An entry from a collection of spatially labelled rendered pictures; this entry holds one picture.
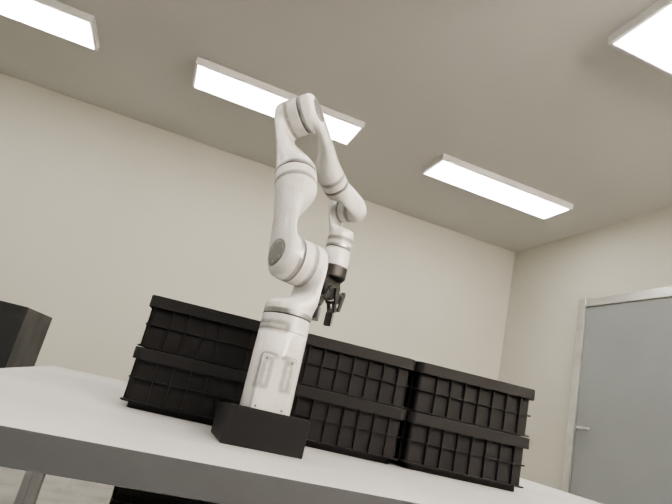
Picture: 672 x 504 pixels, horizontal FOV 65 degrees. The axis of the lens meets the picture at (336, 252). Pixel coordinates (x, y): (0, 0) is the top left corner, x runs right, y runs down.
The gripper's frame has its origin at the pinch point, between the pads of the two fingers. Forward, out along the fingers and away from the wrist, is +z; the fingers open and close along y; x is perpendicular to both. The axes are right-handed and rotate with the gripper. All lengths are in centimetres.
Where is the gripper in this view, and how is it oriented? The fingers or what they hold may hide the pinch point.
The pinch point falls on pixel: (321, 317)
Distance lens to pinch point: 139.4
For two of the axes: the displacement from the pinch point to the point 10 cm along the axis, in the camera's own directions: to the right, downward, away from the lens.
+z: -2.2, 9.4, -2.7
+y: 5.3, 3.5, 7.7
